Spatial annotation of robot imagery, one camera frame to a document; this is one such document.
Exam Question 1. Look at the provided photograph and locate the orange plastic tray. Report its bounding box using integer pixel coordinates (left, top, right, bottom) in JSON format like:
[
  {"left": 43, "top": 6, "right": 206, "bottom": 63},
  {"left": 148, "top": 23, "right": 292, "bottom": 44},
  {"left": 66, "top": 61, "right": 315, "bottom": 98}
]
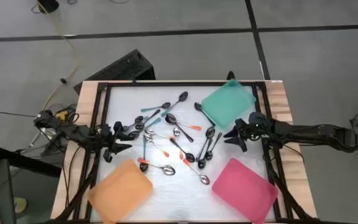
[{"left": 87, "top": 159, "right": 154, "bottom": 224}]

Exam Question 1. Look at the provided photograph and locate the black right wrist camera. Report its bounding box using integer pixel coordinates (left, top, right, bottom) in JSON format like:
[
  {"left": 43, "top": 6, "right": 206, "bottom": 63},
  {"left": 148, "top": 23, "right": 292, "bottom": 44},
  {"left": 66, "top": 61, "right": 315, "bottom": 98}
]
[{"left": 248, "top": 111, "right": 269, "bottom": 126}]

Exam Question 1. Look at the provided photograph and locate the black floor beam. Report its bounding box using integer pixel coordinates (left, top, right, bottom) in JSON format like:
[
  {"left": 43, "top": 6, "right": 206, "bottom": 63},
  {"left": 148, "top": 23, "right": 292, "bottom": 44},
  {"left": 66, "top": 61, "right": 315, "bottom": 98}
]
[{"left": 0, "top": 146, "right": 62, "bottom": 179}]

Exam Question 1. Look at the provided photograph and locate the black aluminium table frame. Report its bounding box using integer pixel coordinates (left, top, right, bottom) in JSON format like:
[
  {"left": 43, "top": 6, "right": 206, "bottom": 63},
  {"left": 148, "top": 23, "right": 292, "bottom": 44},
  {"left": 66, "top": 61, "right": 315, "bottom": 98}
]
[{"left": 53, "top": 80, "right": 318, "bottom": 224}]

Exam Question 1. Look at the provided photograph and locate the yellow disc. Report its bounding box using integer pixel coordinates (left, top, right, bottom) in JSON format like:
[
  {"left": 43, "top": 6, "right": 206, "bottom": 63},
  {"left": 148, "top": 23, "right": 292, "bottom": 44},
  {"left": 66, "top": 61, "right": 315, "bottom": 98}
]
[{"left": 13, "top": 197, "right": 28, "bottom": 215}]

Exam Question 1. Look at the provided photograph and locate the white table mat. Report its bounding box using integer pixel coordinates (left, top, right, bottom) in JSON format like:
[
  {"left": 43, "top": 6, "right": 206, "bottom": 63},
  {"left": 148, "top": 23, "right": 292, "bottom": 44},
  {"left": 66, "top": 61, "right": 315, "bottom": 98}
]
[{"left": 90, "top": 85, "right": 276, "bottom": 222}]

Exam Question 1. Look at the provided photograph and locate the yellow floor cable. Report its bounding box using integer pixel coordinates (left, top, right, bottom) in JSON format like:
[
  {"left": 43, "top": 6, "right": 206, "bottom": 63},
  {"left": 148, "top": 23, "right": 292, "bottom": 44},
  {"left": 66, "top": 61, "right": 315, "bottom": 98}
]
[{"left": 37, "top": 1, "right": 79, "bottom": 119}]

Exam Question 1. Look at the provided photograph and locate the black metal spoon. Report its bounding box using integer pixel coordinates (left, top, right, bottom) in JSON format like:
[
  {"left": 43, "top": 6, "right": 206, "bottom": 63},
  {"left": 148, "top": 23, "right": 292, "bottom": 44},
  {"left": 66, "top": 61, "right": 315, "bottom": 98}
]
[
  {"left": 194, "top": 101, "right": 216, "bottom": 127},
  {"left": 135, "top": 109, "right": 162, "bottom": 131},
  {"left": 204, "top": 132, "right": 223, "bottom": 161},
  {"left": 196, "top": 126, "right": 216, "bottom": 162},
  {"left": 198, "top": 138, "right": 214, "bottom": 169},
  {"left": 165, "top": 113, "right": 195, "bottom": 143},
  {"left": 169, "top": 138, "right": 196, "bottom": 164}
]

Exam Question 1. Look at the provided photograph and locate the silver spoon orange handle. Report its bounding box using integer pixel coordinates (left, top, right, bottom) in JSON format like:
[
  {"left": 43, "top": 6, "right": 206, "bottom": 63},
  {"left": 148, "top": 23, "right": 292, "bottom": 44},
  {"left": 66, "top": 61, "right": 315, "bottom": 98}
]
[
  {"left": 172, "top": 119, "right": 203, "bottom": 131},
  {"left": 144, "top": 135, "right": 170, "bottom": 158},
  {"left": 144, "top": 128, "right": 177, "bottom": 141},
  {"left": 173, "top": 127, "right": 185, "bottom": 160},
  {"left": 182, "top": 158, "right": 211, "bottom": 185},
  {"left": 137, "top": 157, "right": 177, "bottom": 176}
]

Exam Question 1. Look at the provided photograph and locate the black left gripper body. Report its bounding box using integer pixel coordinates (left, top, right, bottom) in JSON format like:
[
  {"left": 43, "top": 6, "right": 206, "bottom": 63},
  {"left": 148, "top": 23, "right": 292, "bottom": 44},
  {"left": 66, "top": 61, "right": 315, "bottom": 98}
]
[{"left": 98, "top": 123, "right": 117, "bottom": 164}]

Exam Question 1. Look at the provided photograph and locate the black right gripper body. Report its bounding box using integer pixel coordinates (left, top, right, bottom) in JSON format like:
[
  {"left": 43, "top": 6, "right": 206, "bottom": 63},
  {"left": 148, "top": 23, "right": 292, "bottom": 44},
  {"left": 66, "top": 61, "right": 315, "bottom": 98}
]
[{"left": 242, "top": 123, "right": 265, "bottom": 144}]

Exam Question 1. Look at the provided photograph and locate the black perforated computer case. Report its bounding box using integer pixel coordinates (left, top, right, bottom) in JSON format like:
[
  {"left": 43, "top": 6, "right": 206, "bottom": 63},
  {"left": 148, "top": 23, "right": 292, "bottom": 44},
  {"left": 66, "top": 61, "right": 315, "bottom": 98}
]
[{"left": 73, "top": 49, "right": 157, "bottom": 95}]

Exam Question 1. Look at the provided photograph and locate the teal plastic tray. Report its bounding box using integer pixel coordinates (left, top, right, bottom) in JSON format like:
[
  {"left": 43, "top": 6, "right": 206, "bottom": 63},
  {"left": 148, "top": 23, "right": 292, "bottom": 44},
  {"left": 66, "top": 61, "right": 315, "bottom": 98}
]
[{"left": 201, "top": 78, "right": 257, "bottom": 129}]

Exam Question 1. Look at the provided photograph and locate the black round base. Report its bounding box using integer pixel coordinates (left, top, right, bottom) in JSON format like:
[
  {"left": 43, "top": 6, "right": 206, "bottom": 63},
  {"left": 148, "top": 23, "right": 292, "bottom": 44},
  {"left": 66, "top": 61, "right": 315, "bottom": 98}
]
[{"left": 37, "top": 0, "right": 60, "bottom": 14}]

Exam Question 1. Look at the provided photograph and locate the pink plastic tray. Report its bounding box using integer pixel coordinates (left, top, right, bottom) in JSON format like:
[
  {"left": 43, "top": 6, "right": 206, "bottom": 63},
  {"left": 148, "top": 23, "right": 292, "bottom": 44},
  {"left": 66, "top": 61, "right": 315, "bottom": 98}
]
[{"left": 211, "top": 157, "right": 279, "bottom": 224}]

